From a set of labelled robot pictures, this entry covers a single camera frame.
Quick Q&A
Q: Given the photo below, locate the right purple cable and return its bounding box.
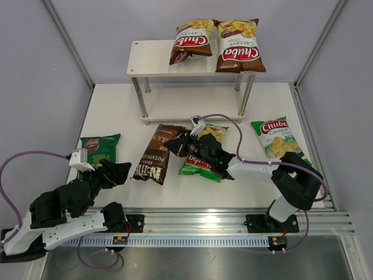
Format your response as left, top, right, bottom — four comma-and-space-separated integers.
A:
200, 113, 330, 253

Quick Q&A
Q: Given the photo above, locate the green Chuba cassava chips bag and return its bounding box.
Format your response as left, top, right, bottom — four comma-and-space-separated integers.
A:
178, 124, 229, 183

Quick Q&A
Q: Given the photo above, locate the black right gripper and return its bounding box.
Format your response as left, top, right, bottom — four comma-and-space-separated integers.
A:
164, 129, 214, 166

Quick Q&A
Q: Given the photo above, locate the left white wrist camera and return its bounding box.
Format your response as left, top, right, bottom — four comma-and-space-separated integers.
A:
69, 148, 94, 172

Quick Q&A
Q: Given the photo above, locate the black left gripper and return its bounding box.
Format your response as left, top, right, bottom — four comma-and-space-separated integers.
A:
76, 159, 131, 217

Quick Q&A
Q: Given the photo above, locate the purple cable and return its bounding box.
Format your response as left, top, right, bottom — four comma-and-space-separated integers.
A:
200, 113, 330, 253
0, 150, 125, 269

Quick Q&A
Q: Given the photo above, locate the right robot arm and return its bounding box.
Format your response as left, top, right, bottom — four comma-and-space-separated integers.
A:
165, 130, 323, 233

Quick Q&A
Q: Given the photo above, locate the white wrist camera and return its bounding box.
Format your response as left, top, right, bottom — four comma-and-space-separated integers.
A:
69, 148, 94, 172
191, 115, 206, 137

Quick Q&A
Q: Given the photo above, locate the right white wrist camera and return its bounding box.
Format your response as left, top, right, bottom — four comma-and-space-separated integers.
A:
191, 115, 206, 137

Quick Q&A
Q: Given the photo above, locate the brown Chuba cassava chips bag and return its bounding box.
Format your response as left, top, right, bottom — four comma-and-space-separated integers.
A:
216, 18, 266, 74

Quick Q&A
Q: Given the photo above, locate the brown Kettle potato chips bag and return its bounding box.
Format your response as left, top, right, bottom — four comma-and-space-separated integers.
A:
132, 124, 186, 186

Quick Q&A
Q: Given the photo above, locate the green Real hand cooked bag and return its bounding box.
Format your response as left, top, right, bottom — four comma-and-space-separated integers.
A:
80, 134, 121, 169

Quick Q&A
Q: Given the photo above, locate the white two-tier shelf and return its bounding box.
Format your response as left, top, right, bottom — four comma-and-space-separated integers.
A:
127, 40, 255, 125

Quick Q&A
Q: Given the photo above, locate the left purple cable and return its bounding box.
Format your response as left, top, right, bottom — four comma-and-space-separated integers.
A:
0, 150, 125, 269

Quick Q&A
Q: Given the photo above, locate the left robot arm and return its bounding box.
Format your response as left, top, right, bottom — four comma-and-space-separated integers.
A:
1, 160, 132, 263

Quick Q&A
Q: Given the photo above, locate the white slotted cable duct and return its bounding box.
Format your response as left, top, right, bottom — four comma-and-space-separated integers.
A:
63, 234, 269, 248

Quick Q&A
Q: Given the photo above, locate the aluminium mounting rail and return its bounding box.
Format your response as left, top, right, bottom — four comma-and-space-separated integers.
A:
39, 211, 355, 237

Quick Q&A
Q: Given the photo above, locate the brown Chuba bag text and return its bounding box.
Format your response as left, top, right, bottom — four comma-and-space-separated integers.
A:
169, 19, 218, 65

